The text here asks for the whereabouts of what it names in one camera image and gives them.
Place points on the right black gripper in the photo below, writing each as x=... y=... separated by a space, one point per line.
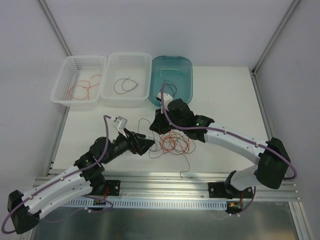
x=161 y=123

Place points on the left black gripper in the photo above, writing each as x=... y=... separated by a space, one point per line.
x=134 y=143

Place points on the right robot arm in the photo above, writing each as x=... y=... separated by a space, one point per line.
x=269 y=158

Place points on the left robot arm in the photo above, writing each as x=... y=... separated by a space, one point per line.
x=84 y=177

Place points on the teal transparent plastic bin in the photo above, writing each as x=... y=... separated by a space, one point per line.
x=176 y=73

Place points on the right white perforated basket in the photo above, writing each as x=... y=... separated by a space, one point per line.
x=127 y=80

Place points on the white perforated basket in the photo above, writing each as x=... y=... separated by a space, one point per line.
x=79 y=81
x=127 y=80

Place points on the left white perforated basket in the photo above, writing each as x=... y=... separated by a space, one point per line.
x=79 y=81

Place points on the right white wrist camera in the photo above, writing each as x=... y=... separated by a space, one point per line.
x=164 y=97

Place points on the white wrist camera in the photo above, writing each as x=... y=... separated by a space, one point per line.
x=119 y=123
x=164 y=97

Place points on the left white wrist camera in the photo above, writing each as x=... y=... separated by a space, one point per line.
x=119 y=123

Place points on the aluminium mounting rail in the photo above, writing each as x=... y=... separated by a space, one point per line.
x=168 y=185

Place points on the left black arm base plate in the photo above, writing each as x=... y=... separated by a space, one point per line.
x=111 y=188

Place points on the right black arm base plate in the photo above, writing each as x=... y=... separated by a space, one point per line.
x=216 y=190

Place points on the white slotted cable duct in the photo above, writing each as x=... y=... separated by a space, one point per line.
x=131 y=203

